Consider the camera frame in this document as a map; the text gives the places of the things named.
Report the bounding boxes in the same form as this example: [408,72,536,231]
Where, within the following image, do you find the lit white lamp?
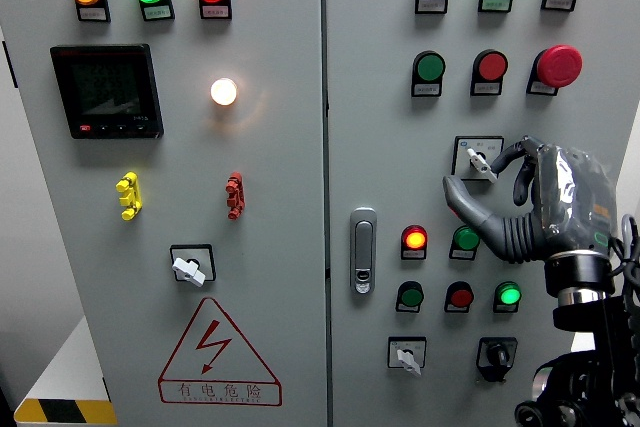
[209,77,239,107]

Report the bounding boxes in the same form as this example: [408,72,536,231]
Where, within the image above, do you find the grey door with display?
[0,0,328,427]

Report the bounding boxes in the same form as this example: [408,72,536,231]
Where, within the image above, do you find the large red stop button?
[525,44,584,97]

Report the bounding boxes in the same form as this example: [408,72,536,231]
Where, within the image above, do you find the silver door lock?
[349,206,378,297]

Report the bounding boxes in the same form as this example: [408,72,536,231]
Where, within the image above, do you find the small yellow handle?
[115,171,144,221]

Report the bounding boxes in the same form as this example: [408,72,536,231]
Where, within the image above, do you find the black and yellow striped tape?
[13,398,119,426]

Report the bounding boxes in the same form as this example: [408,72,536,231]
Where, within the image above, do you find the small red push button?
[443,281,475,314]

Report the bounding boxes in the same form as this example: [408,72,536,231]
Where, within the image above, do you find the black-handle turn switch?
[474,336,519,384]

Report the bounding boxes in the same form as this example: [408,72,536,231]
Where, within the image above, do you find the small lit red lamp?
[400,224,429,261]

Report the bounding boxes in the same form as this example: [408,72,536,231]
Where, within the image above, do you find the white-handle turn switch, plain plate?
[169,243,217,288]

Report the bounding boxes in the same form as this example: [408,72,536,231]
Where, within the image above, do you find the black display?
[49,43,165,140]

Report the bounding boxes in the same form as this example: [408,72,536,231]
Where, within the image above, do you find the small green push button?
[395,280,425,314]
[448,224,481,262]

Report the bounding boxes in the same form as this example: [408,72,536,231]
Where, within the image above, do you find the small red handle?
[224,171,246,221]

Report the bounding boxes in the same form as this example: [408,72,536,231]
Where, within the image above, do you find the large white-handle turn switch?
[450,135,505,184]

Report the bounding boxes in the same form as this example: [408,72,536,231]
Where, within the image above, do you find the small white-handle turn switch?
[387,336,428,377]

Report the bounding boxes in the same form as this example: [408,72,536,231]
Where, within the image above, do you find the red warning triangle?
[157,296,283,407]

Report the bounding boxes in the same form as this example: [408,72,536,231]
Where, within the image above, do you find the grey door with lock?
[324,0,640,427]

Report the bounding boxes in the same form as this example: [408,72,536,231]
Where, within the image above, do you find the small lit green lamp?
[492,281,523,314]

